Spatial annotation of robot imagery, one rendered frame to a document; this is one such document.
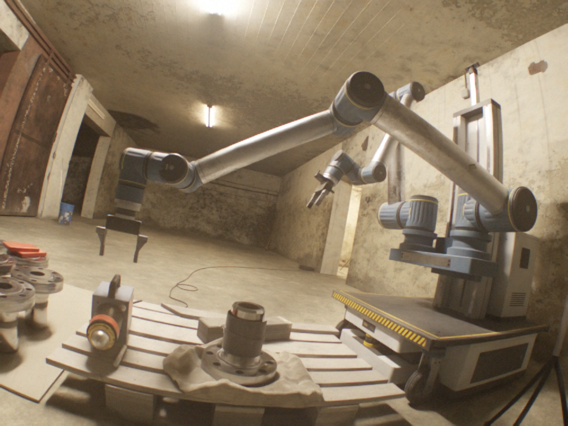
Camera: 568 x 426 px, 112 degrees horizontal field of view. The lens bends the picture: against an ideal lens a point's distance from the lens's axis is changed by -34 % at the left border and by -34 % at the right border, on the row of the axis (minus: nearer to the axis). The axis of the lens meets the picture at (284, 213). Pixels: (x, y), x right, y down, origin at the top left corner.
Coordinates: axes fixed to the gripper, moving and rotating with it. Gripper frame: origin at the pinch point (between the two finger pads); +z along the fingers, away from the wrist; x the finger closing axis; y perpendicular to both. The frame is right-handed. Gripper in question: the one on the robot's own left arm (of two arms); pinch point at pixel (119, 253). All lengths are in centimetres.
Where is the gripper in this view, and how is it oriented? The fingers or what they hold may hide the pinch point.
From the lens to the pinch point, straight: 112.9
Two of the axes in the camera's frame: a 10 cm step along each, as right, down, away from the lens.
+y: 4.1, 0.1, -9.1
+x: 8.9, 2.0, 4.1
